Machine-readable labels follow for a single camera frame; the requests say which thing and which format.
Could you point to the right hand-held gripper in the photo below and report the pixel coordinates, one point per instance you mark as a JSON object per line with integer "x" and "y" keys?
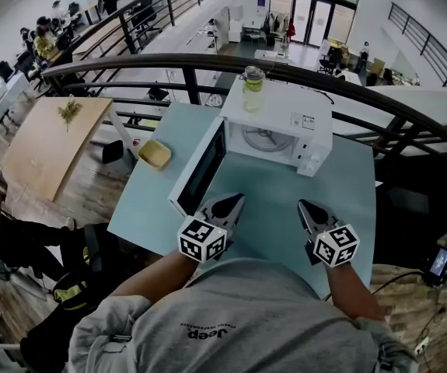
{"x": 336, "y": 245}

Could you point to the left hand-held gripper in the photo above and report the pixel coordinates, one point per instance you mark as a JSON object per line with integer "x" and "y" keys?
{"x": 201, "y": 239}

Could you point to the yellow bowl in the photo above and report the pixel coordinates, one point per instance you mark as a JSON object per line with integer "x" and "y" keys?
{"x": 154, "y": 154}

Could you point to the white microwave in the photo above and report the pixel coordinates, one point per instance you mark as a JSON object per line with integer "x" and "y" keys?
{"x": 285, "y": 103}

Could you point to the person's right forearm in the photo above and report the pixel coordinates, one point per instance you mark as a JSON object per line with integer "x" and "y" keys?
{"x": 351, "y": 293}

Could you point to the person's left forearm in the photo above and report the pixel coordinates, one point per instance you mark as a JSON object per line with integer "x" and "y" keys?
{"x": 157, "y": 274}

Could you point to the glass microwave turntable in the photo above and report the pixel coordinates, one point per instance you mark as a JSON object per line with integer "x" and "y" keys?
{"x": 254, "y": 144}

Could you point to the person's grey shirt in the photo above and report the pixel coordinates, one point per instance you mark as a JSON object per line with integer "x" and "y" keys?
{"x": 246, "y": 309}

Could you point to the white patterned ball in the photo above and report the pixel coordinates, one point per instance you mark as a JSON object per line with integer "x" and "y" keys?
{"x": 213, "y": 101}

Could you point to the clear green water bottle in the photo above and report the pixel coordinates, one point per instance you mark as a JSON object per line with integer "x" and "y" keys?
{"x": 252, "y": 95}

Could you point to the black waste bin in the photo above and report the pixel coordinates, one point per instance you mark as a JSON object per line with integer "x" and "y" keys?
{"x": 113, "y": 152}

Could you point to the small blue screen device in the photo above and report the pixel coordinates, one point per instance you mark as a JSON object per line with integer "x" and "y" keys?
{"x": 441, "y": 262}

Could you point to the black office chair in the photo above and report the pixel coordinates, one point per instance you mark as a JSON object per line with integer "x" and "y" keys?
{"x": 91, "y": 243}
{"x": 145, "y": 4}

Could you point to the white power strip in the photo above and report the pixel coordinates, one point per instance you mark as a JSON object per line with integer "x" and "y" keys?
{"x": 422, "y": 345}

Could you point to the black metal railing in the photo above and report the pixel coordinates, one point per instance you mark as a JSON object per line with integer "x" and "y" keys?
{"x": 427, "y": 45}
{"x": 171, "y": 10}
{"x": 149, "y": 58}

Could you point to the white cabinet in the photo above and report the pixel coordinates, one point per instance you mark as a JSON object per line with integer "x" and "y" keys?
{"x": 235, "y": 29}

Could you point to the clothes rack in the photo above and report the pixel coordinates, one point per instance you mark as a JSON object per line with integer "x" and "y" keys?
{"x": 275, "y": 23}

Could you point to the green plant sprig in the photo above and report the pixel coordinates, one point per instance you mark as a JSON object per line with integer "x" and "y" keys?
{"x": 69, "y": 111}

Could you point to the wooden table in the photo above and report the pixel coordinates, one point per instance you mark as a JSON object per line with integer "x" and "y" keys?
{"x": 48, "y": 150}

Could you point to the glass entrance door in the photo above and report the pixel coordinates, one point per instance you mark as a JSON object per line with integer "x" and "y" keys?
{"x": 312, "y": 19}

